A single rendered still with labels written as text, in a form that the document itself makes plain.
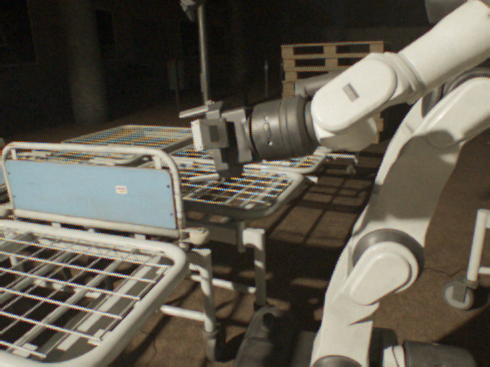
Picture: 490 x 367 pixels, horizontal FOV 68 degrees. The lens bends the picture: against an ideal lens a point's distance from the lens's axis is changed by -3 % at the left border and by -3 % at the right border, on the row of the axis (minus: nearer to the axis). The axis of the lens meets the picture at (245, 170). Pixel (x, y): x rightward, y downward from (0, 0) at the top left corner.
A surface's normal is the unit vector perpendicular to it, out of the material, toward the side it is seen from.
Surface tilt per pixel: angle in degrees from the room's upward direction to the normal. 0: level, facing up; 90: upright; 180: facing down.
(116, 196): 90
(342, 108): 64
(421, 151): 90
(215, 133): 73
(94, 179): 90
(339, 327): 90
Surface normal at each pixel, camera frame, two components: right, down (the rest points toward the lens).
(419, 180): -0.28, 0.66
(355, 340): -0.27, 0.29
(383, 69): -0.46, -0.18
